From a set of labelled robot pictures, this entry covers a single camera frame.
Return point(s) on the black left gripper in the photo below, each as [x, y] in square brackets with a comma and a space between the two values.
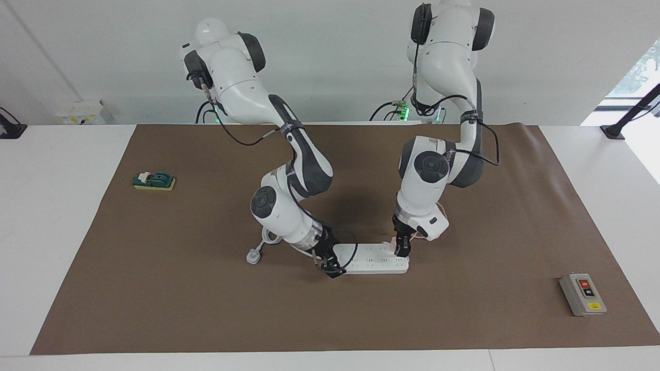
[403, 225]

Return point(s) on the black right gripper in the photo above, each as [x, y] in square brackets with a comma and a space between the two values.
[324, 247]

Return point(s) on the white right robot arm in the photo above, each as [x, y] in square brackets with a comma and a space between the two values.
[242, 87]

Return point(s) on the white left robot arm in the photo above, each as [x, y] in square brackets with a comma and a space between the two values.
[443, 62]

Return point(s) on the brown paper table mat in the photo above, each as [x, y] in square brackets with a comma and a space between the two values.
[330, 319]

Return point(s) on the black angled stand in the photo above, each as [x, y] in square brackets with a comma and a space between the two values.
[631, 114]

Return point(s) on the grey on-off switch box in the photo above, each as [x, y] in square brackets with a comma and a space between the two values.
[582, 296]

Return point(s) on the green knife switch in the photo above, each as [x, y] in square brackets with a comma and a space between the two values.
[154, 180]

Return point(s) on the white wall outlet box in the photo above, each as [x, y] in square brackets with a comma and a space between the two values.
[82, 114]

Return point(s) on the window with white frame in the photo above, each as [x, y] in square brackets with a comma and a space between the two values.
[644, 67]

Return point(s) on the black clamp bracket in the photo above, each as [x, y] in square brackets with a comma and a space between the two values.
[13, 130]

